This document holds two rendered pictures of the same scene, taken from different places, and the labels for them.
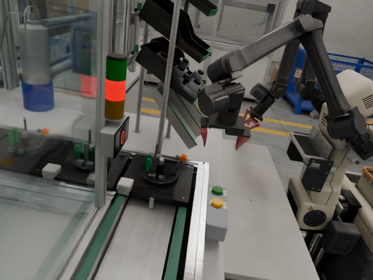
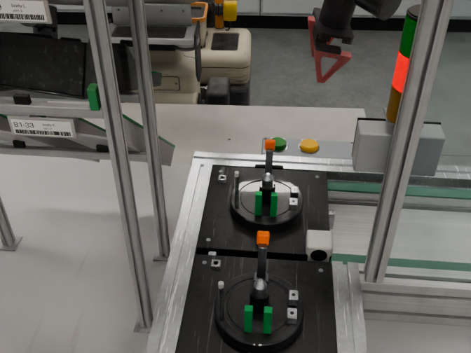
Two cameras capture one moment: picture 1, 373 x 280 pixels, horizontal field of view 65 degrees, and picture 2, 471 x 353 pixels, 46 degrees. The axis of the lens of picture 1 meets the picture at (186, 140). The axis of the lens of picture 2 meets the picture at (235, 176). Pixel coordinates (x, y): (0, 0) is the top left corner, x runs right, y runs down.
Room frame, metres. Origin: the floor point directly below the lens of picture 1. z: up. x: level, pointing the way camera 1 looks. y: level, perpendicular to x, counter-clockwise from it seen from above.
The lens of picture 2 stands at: (0.88, 0.87, 1.69)
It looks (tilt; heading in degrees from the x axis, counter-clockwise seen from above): 39 degrees down; 274
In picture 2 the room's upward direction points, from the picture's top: straight up
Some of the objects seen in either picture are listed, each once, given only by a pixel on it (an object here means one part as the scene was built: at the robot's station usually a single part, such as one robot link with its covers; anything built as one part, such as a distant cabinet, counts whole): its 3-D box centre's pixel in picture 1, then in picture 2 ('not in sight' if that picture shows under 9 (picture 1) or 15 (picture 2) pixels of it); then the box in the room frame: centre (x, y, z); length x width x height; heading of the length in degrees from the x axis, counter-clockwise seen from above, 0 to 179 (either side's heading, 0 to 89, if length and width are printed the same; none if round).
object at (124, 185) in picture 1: (125, 186); (318, 246); (0.77, 0.17, 0.97); 0.05 x 0.05 x 0.04; 89
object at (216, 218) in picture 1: (215, 210); (308, 157); (0.78, -0.14, 0.93); 0.21 x 0.07 x 0.06; 179
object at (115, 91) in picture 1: (115, 88); (414, 69); (0.68, 0.20, 1.33); 0.05 x 0.05 x 0.05
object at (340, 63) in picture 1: (330, 84); not in sight; (5.19, -2.33, 0.49); 1.26 x 0.87 x 0.98; 93
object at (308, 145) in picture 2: (217, 203); (308, 147); (0.78, -0.14, 0.96); 0.04 x 0.04 x 0.02
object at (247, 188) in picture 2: (159, 173); (266, 202); (0.87, 0.07, 0.98); 0.14 x 0.14 x 0.02
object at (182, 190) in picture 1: (159, 177); (265, 209); (0.87, 0.07, 0.96); 0.24 x 0.24 x 0.02; 89
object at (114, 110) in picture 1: (114, 106); (407, 102); (0.68, 0.20, 1.28); 0.05 x 0.05 x 0.05
